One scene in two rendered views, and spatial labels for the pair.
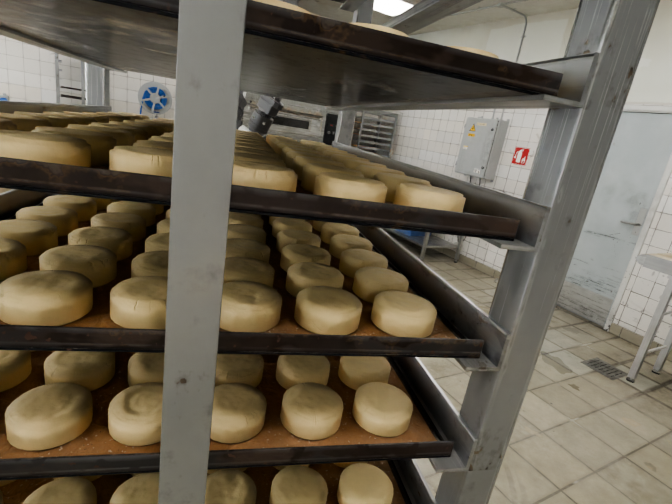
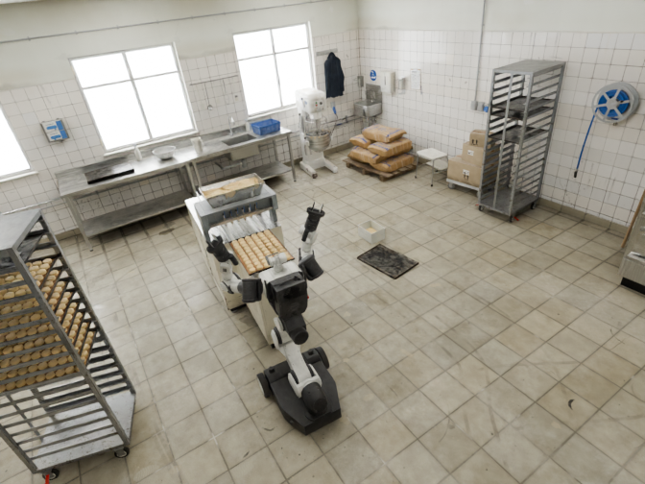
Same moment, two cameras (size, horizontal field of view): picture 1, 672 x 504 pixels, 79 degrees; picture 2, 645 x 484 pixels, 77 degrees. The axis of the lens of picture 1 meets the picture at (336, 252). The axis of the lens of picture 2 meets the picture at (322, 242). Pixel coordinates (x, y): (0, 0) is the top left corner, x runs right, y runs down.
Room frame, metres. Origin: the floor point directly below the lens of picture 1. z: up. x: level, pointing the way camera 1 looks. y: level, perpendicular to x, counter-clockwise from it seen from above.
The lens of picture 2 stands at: (2.53, -1.72, 2.75)
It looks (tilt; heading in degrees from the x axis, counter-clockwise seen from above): 32 degrees down; 93
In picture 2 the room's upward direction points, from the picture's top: 7 degrees counter-clockwise
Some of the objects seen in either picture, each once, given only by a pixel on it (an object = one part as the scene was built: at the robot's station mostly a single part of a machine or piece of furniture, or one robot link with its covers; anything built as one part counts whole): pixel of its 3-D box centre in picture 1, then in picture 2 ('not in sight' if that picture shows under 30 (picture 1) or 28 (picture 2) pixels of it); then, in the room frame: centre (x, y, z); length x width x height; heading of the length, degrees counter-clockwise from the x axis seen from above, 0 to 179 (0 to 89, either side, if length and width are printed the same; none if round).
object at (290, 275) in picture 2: not in sight; (285, 290); (2.14, 0.39, 1.10); 0.34 x 0.30 x 0.36; 26
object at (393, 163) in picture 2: not in sight; (393, 160); (3.56, 4.85, 0.19); 0.72 x 0.42 x 0.15; 36
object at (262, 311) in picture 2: not in sight; (266, 287); (1.80, 1.30, 0.45); 0.70 x 0.34 x 0.90; 116
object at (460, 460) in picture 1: (350, 288); (4, 342); (0.57, -0.03, 1.23); 0.64 x 0.03 x 0.03; 16
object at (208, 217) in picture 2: not in sight; (238, 214); (1.58, 1.75, 1.01); 0.72 x 0.33 x 0.34; 26
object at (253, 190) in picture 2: not in sight; (232, 191); (1.58, 1.75, 1.25); 0.56 x 0.29 x 0.14; 26
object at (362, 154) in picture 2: not in sight; (370, 153); (3.20, 4.97, 0.32); 0.72 x 0.42 x 0.17; 126
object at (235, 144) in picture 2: not in sight; (187, 170); (0.29, 4.21, 0.61); 3.40 x 0.70 x 1.22; 32
